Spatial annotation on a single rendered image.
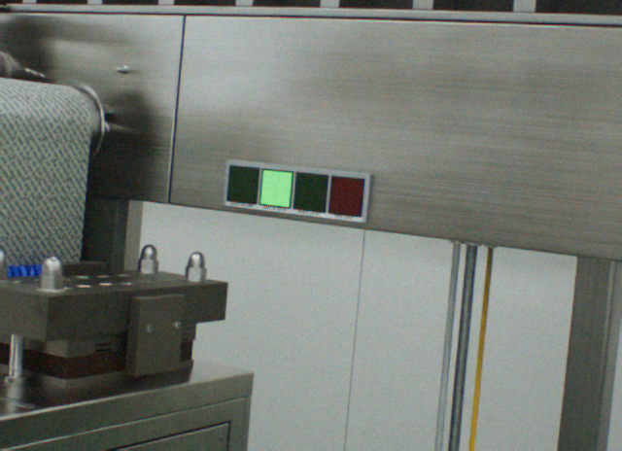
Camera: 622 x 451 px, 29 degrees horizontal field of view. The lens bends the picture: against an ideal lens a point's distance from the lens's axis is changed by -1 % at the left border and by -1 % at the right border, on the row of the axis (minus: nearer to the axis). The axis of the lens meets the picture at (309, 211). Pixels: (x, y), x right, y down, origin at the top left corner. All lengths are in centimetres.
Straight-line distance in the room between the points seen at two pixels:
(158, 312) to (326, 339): 279
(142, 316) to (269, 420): 299
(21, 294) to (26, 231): 22
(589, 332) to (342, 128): 46
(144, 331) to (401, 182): 42
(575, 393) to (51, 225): 81
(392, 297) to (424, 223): 268
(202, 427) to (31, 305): 35
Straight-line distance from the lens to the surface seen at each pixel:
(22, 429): 154
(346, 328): 448
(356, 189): 175
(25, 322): 165
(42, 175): 187
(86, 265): 187
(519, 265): 417
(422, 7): 174
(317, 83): 180
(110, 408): 165
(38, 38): 216
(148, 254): 196
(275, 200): 182
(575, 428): 182
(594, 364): 180
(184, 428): 179
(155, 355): 177
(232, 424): 189
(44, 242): 188
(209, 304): 189
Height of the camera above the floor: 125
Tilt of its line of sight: 3 degrees down
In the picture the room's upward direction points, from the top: 5 degrees clockwise
